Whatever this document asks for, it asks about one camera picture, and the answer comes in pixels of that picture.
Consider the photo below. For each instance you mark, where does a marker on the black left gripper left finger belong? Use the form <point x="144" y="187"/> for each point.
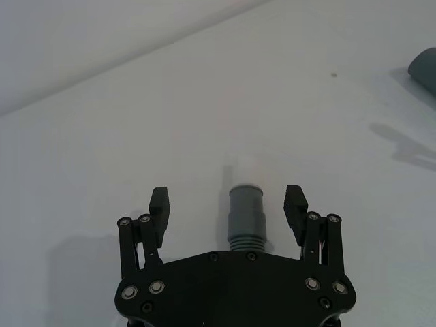
<point x="158" y="211"/>

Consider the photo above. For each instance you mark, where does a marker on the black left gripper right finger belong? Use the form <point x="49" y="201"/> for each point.
<point x="293" y="211"/>

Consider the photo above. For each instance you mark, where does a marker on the cream vacuum bottle steel neck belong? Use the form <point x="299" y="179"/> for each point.
<point x="245" y="213"/>

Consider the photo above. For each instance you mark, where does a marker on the pink cup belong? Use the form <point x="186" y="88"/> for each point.
<point x="425" y="69"/>

